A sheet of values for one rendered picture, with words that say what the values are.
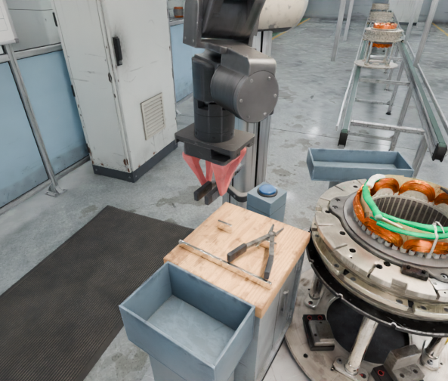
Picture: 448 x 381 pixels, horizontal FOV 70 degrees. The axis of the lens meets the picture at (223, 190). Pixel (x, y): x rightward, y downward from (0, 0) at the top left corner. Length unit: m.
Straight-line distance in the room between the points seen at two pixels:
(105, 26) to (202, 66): 2.12
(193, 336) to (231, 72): 0.40
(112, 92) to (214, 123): 2.19
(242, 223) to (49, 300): 1.58
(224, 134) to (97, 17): 2.13
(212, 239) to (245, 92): 0.32
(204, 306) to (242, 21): 0.43
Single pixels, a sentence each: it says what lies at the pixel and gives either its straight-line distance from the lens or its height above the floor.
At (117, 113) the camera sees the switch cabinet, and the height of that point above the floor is 0.62.
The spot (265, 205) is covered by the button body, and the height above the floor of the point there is 1.02.
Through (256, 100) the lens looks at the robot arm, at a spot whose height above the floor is 1.35.
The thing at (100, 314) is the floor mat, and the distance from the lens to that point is 1.90.
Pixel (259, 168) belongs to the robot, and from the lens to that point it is 0.97.
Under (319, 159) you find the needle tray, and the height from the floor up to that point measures 1.03.
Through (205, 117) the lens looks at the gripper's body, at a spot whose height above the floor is 1.31.
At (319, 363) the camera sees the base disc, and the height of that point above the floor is 0.80.
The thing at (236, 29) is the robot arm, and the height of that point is 1.41.
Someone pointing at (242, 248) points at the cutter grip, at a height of 1.09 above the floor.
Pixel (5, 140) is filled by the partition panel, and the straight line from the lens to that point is 2.64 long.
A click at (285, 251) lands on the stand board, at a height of 1.07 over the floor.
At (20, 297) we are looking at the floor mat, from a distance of 2.16.
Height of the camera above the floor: 1.46
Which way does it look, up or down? 33 degrees down
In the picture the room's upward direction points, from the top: straight up
